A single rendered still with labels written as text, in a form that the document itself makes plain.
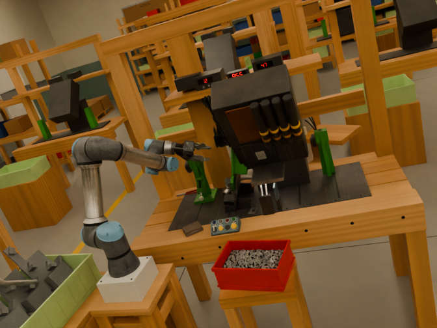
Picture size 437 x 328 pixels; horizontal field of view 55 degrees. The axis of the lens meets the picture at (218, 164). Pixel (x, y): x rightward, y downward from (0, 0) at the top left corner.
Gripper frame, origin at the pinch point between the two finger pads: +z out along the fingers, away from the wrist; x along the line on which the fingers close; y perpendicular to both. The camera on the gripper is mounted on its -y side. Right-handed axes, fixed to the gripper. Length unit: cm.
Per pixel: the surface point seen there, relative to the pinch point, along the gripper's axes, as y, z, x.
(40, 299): -11, -76, -85
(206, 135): -19.0, -3.0, 19.5
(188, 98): 6.6, -15.1, 29.4
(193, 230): -4.4, -3.3, -42.3
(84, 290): -12, -55, -78
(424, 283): 8, 113, -58
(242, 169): 7.2, 18.7, -9.6
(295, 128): 46, 38, -2
